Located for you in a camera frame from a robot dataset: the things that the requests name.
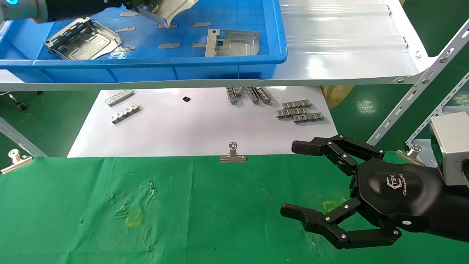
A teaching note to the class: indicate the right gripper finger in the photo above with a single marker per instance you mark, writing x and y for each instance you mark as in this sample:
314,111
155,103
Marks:
311,146
315,222

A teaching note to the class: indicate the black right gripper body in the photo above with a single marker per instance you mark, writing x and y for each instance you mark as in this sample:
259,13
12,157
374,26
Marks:
395,190

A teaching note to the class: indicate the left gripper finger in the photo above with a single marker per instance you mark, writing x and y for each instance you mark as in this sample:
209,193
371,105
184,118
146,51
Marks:
141,4

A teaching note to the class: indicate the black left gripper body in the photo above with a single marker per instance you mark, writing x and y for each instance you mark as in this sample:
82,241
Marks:
102,5

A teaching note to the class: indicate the bent sheet metal bracket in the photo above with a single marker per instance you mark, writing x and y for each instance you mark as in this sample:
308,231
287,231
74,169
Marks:
88,42
172,11

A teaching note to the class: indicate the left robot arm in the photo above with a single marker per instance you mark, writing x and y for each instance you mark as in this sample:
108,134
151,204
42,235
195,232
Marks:
22,11

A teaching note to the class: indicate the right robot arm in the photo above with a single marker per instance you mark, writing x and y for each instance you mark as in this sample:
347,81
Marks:
454,212

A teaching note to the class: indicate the grey tape strip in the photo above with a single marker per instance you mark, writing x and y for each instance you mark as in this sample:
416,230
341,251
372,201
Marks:
128,14
124,49
169,45
201,24
125,29
167,26
199,45

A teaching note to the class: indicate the silver binder clip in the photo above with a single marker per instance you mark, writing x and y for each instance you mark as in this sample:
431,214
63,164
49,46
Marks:
414,151
16,165
233,158

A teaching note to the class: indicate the brown cardboard piece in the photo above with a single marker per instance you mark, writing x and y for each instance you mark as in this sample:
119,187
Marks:
335,96

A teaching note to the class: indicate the blue plastic bin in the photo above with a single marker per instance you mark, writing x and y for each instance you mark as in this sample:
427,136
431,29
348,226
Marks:
146,71

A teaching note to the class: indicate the green table cloth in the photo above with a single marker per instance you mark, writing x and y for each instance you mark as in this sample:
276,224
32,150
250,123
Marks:
234,212

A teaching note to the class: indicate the small black plastic part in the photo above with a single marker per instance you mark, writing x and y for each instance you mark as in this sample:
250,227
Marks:
186,99

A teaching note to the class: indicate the flat sheet metal plate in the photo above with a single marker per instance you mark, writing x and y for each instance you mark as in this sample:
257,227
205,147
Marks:
238,46

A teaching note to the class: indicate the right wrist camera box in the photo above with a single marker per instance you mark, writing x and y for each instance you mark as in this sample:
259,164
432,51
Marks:
452,146

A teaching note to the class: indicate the perforated metal shelf post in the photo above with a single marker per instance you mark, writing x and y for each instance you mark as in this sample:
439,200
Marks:
421,82
22,143
439,110

